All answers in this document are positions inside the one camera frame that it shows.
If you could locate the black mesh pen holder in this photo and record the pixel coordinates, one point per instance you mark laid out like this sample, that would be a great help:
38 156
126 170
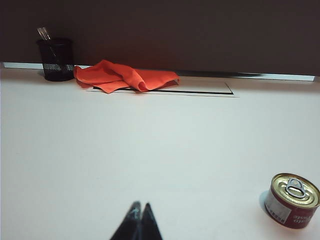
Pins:
56 60

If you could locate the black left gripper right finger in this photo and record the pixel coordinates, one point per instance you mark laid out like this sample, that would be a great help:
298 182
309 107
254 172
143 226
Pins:
150 225

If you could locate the red tomato paste can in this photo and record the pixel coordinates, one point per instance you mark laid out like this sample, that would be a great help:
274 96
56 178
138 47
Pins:
291 207

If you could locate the clear plastic pen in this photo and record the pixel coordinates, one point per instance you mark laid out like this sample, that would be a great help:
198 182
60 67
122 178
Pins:
47 33
41 33

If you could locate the orange cloth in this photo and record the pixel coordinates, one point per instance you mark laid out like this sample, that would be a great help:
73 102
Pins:
120 76

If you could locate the aluminium partition rail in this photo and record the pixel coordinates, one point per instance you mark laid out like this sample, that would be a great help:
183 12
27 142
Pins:
275 76

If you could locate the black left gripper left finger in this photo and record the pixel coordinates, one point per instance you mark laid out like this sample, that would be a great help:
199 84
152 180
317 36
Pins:
132 222

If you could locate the brown desk partition panel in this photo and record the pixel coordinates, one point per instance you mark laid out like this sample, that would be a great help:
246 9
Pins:
175 32

